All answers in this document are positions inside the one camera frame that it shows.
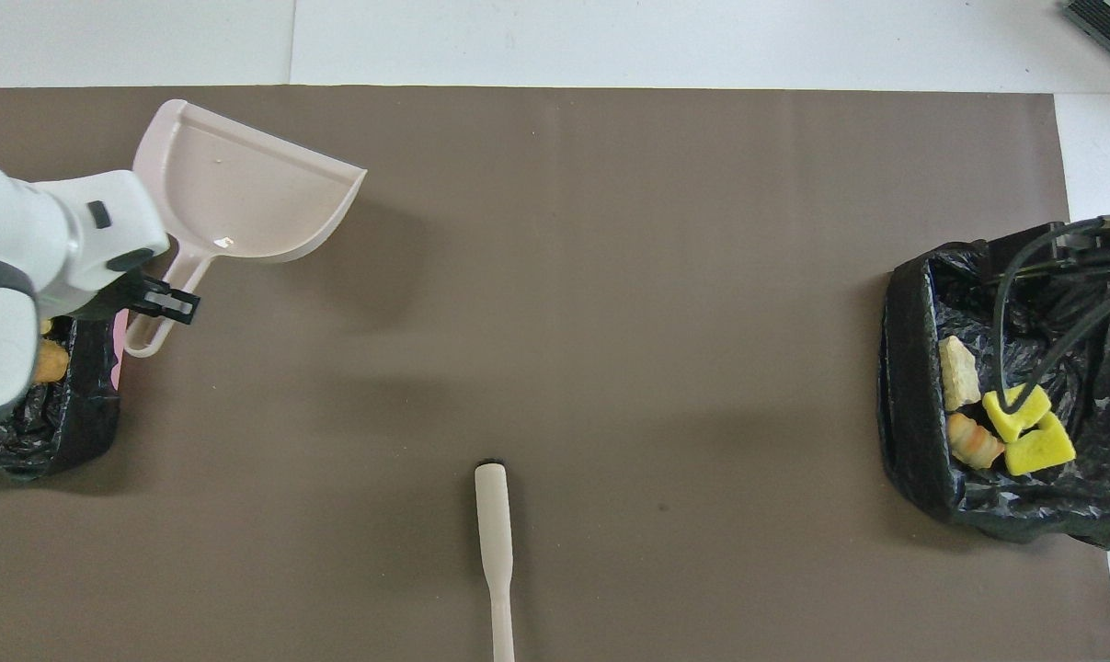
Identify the orange striped croissant piece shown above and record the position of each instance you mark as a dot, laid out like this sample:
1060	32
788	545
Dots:
975	443

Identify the brown bread roll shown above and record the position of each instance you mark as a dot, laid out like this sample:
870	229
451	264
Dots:
51	360

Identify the yellow sponge piece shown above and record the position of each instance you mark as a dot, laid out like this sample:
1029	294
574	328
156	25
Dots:
1017	414
1040	450

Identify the beige hand brush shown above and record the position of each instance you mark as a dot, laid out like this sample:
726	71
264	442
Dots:
495	524

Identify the bin covered by black bag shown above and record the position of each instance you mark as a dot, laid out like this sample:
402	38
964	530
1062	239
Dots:
913	432

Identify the beige plastic dustpan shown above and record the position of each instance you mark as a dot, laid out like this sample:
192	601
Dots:
242	198

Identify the pink bin with black bag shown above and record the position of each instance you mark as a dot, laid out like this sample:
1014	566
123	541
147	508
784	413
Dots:
67	423

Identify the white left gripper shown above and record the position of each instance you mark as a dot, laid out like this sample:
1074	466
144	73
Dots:
113	230

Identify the brown paper table mat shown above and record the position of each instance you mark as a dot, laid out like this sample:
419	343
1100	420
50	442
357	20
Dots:
610	276

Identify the pale bread piece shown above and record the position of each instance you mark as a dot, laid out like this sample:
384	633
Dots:
959	372

